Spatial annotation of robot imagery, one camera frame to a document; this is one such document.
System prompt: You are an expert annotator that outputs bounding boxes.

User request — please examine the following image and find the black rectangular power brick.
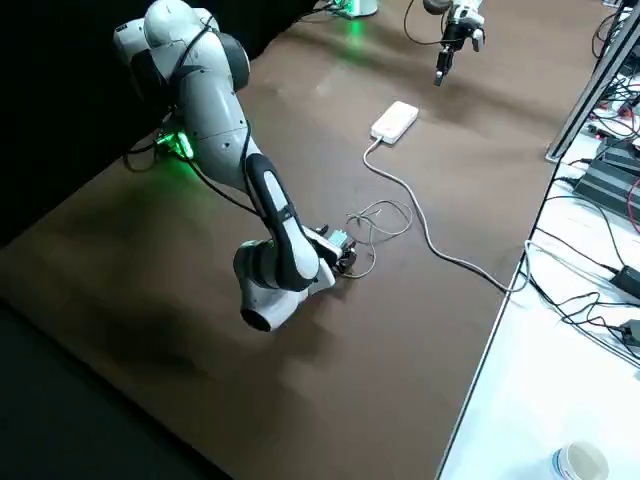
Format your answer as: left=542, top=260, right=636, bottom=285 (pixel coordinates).
left=571, top=158, right=640, bottom=212
left=592, top=135, right=640, bottom=174

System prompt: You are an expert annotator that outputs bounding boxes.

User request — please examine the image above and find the thin white charger cable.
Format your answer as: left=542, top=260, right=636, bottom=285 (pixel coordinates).
left=345, top=199, right=414, bottom=279

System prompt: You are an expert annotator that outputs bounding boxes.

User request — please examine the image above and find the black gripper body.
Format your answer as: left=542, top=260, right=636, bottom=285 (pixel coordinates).
left=439, top=19, right=474, bottom=54
left=305, top=230, right=345, bottom=276

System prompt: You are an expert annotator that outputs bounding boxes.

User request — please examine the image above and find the white power strip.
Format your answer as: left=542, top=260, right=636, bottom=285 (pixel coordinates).
left=370, top=100, right=420, bottom=147

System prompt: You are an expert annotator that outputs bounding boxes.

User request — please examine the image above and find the small black power adapter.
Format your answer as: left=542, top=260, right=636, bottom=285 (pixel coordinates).
left=618, top=319, right=640, bottom=347
left=610, top=264, right=640, bottom=299

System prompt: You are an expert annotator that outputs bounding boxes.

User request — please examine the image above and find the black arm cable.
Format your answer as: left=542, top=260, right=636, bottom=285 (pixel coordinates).
left=123, top=19, right=281, bottom=224
left=402, top=0, right=451, bottom=47

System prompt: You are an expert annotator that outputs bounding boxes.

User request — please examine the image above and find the black desk cable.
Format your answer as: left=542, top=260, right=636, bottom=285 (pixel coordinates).
left=519, top=239, right=640, bottom=371

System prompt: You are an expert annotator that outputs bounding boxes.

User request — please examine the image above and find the white paper cup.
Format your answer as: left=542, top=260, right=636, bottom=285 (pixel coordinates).
left=551, top=441, right=611, bottom=480

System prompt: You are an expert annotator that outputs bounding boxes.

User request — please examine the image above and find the thick white power strip cable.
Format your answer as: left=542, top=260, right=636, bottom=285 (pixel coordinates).
left=362, top=135, right=527, bottom=294

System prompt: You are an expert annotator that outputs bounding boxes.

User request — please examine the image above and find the aluminium frame post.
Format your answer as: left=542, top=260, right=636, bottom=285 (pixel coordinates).
left=543, top=0, right=640, bottom=162

